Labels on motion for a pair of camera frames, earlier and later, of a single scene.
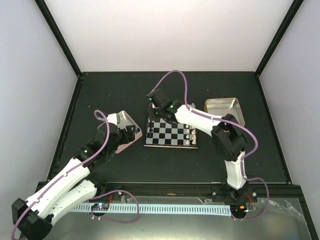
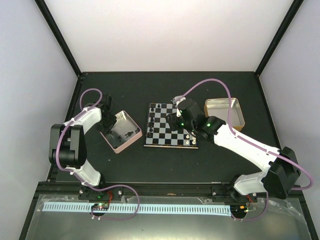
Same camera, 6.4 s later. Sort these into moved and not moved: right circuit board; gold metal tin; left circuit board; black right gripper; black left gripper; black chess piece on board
Moved: black left gripper; black right gripper
Not moved: gold metal tin; left circuit board; black chess piece on board; right circuit board
